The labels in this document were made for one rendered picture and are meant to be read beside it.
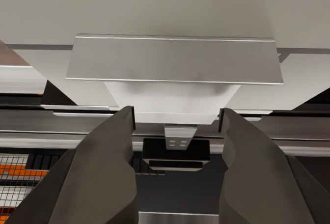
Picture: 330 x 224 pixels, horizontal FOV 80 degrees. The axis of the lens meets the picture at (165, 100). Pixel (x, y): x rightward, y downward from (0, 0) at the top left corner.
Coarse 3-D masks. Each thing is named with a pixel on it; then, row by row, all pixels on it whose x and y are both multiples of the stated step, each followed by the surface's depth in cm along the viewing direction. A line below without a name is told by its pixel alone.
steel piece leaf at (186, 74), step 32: (96, 64) 8; (128, 64) 8; (160, 64) 8; (192, 64) 8; (224, 64) 8; (256, 64) 8; (128, 96) 14; (160, 96) 14; (192, 96) 14; (224, 96) 14
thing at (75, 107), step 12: (48, 84) 18; (48, 96) 18; (60, 96) 18; (48, 108) 18; (60, 108) 18; (72, 108) 18; (84, 108) 18; (96, 108) 18; (108, 108) 17; (252, 120) 19
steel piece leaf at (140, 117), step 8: (136, 112) 18; (144, 112) 18; (152, 112) 18; (160, 112) 18; (136, 120) 20; (144, 120) 20; (152, 120) 20; (160, 120) 20; (168, 120) 20; (176, 120) 19; (184, 120) 19; (192, 120) 19; (200, 120) 19; (208, 120) 19
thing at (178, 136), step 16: (176, 128) 21; (192, 128) 21; (144, 144) 35; (160, 144) 35; (176, 144) 30; (192, 144) 35; (208, 144) 35; (144, 160) 36; (160, 160) 35; (176, 160) 35; (192, 160) 34; (208, 160) 34
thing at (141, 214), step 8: (144, 216) 15; (152, 216) 15; (160, 216) 15; (168, 216) 15; (176, 216) 15; (184, 216) 15; (192, 216) 15; (200, 216) 15; (208, 216) 15; (216, 216) 15
